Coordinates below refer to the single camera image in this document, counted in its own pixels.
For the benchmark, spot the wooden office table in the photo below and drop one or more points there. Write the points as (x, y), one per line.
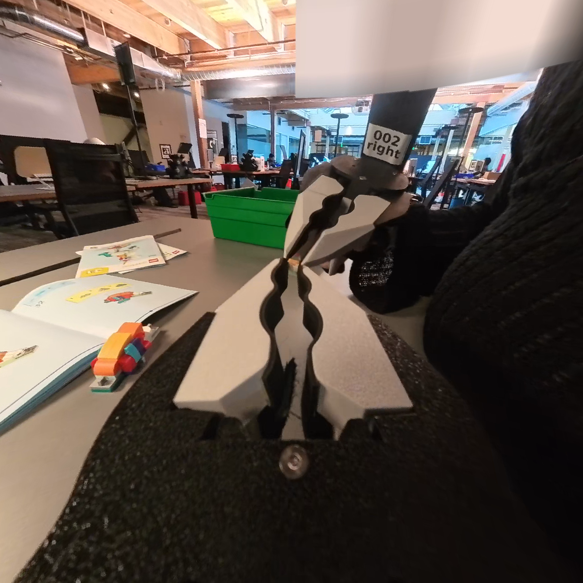
(173, 182)

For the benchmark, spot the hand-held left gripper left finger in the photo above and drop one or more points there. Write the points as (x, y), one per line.
(237, 346)

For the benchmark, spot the black speaker on stand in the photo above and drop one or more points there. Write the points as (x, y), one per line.
(125, 63)

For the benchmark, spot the person's right forearm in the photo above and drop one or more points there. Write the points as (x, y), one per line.
(410, 264)

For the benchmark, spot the green plastic bin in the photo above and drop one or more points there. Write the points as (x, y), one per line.
(246, 218)

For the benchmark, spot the colourful lego fish model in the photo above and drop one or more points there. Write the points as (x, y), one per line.
(118, 350)

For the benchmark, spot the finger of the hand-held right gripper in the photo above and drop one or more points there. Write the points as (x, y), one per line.
(350, 232)
(307, 202)

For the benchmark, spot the black mesh office chair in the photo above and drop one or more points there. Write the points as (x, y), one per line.
(86, 182)

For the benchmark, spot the yellow cover instruction booklet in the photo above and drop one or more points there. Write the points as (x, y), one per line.
(118, 257)

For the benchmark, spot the person's black sweater torso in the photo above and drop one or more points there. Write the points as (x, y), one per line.
(524, 319)

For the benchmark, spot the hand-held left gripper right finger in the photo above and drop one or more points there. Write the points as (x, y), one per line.
(360, 364)

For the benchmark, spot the small white instruction leaflet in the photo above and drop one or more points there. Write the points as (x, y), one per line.
(175, 251)

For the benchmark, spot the small orange green lego assembly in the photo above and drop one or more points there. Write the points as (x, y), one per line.
(294, 262)

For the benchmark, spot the silver ventilation duct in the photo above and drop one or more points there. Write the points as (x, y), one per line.
(218, 73)
(45, 25)

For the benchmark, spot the open light blue instruction booklet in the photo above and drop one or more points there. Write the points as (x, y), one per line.
(54, 328)

